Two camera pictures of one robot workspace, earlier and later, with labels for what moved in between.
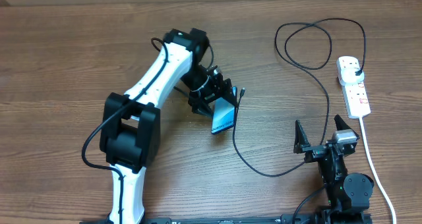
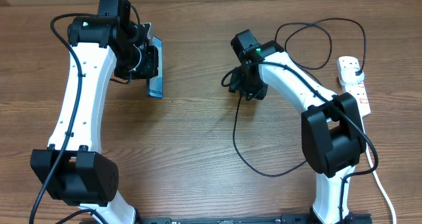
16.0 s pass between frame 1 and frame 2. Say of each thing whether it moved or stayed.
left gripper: moved
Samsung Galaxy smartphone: moved
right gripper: moved
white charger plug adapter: stayed
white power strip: stayed
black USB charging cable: stayed
